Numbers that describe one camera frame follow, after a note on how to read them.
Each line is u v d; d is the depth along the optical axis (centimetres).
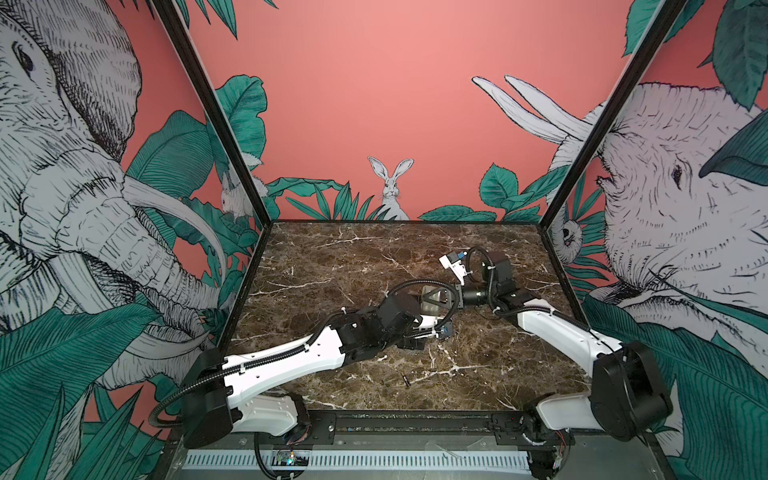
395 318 52
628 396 42
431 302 75
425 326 60
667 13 69
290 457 70
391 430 75
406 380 82
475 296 70
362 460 70
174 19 70
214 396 39
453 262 73
